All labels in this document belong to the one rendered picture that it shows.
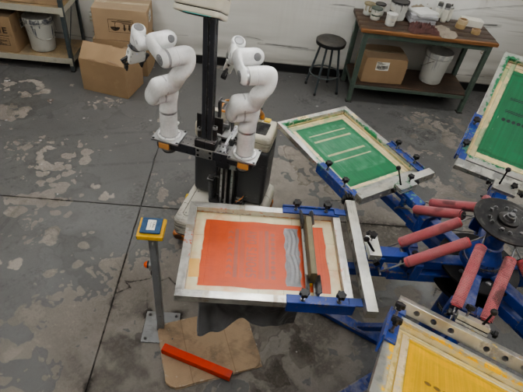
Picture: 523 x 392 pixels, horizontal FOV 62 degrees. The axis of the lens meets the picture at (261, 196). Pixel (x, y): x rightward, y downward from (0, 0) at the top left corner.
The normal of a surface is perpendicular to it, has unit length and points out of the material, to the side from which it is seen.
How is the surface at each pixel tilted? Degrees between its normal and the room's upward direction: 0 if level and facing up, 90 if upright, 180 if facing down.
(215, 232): 0
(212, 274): 0
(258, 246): 0
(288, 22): 90
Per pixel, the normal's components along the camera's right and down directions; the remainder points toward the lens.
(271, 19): 0.00, 0.68
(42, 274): 0.11, -0.73
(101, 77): -0.25, 0.64
